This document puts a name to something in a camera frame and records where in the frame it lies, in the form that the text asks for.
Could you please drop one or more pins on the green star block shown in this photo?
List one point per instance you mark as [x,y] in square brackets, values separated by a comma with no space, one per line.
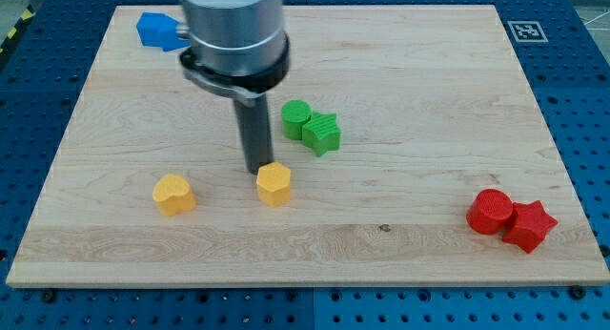
[321,133]

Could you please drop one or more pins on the fiducial marker tag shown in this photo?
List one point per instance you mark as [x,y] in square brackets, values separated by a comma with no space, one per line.
[527,31]

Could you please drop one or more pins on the red star block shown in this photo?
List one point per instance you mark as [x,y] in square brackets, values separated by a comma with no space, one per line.
[528,226]

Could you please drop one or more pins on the yellow hexagon block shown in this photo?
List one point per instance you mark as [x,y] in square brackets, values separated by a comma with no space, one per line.
[273,184]

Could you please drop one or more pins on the red cylinder block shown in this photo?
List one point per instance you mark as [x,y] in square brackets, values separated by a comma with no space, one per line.
[490,210]

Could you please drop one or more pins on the wooden board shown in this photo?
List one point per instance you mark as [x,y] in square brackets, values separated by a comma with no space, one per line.
[433,107]

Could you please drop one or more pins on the yellow heart block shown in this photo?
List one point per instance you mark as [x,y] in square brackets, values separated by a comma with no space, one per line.
[173,195]

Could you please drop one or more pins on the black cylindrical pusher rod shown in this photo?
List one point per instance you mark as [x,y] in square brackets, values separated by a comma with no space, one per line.
[255,133]

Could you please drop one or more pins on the blue block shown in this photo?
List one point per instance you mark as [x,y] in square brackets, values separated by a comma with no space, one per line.
[159,30]

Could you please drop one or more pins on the green cylinder block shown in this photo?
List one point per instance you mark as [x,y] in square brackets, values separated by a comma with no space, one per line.
[294,115]

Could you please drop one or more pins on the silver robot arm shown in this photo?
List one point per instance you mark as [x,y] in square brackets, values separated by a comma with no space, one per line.
[239,49]

